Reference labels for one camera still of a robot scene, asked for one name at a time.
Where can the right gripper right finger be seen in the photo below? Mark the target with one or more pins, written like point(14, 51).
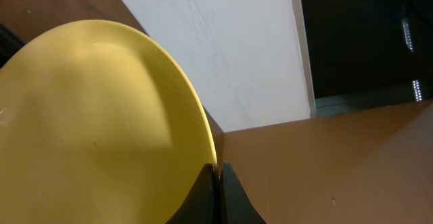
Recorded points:
point(236, 207)

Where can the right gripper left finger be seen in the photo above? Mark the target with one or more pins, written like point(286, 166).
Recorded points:
point(201, 205)

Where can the pale yellow plate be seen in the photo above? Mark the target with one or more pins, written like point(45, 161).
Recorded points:
point(99, 124)

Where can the black round tray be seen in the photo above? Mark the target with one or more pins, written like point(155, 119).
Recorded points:
point(9, 44)

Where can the white board panel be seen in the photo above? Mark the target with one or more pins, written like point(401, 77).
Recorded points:
point(248, 60)

